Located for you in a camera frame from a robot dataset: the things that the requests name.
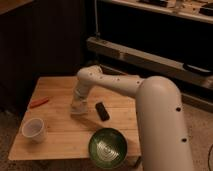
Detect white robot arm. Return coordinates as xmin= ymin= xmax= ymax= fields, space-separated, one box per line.
xmin=71 ymin=65 xmax=195 ymax=171

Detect black rectangular device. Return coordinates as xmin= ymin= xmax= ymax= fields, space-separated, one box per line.
xmin=95 ymin=102 xmax=110 ymax=121

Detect orange marker pen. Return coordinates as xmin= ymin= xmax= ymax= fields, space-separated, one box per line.
xmin=29 ymin=97 xmax=49 ymax=108

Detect green bowl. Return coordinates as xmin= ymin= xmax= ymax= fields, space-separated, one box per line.
xmin=88 ymin=128 xmax=128 ymax=169

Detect white paper cup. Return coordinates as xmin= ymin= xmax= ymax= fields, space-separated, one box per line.
xmin=21 ymin=118 xmax=46 ymax=143

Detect grey metal shelf rack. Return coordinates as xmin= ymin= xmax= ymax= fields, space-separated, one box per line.
xmin=86 ymin=0 xmax=213 ymax=112

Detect black object on shelf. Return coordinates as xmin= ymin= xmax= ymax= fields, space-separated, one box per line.
xmin=183 ymin=63 xmax=213 ymax=76

